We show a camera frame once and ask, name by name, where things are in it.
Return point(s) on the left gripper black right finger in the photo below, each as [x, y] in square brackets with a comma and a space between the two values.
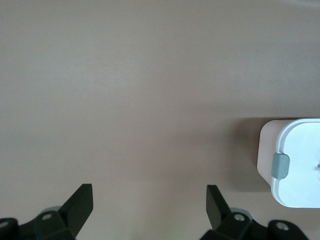
[217, 212]

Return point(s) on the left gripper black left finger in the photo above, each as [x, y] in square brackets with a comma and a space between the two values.
[75, 212]

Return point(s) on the white box lid grey clips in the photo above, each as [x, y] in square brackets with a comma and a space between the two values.
[302, 150]

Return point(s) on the pink plastic storage box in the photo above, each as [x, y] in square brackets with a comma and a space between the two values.
[267, 150]

